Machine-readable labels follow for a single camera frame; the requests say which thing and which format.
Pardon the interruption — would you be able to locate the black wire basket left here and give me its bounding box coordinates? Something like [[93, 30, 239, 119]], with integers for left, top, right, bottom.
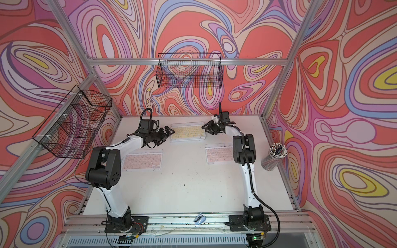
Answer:
[[32, 85, 113, 159]]

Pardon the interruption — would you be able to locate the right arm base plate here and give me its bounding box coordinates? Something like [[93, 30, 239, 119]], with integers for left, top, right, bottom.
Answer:
[[224, 215, 272, 233]]

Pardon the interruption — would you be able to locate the black wire basket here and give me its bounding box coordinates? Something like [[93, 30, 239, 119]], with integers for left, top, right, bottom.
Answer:
[[32, 85, 113, 159], [156, 52, 224, 89]]

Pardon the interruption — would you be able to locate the pink keyboard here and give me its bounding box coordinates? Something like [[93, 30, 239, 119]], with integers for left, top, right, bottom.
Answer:
[[122, 149, 163, 171], [205, 143, 234, 164]]

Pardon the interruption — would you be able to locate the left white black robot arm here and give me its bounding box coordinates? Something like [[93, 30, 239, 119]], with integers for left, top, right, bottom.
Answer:
[[85, 119, 175, 233]]

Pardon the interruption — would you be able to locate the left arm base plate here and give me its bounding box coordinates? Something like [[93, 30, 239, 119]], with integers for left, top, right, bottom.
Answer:
[[101, 216, 149, 234]]

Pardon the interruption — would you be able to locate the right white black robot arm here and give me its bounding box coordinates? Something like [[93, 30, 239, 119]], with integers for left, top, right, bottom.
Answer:
[[202, 110, 265, 230]]

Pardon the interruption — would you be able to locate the yellow keyboard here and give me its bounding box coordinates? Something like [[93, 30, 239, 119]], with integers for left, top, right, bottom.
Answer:
[[171, 122, 206, 142]]

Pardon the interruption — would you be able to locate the metal cup with pencils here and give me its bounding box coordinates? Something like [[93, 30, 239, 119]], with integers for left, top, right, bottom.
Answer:
[[261, 143, 287, 171]]

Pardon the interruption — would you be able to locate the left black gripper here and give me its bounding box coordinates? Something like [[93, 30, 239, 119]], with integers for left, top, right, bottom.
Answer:
[[148, 125, 175, 146]]

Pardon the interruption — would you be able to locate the blue white binder clip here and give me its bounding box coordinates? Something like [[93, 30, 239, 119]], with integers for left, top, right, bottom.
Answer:
[[193, 213, 206, 225]]

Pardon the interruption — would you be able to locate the black wire basket back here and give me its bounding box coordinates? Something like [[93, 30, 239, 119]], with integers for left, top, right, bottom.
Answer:
[[156, 52, 224, 89]]

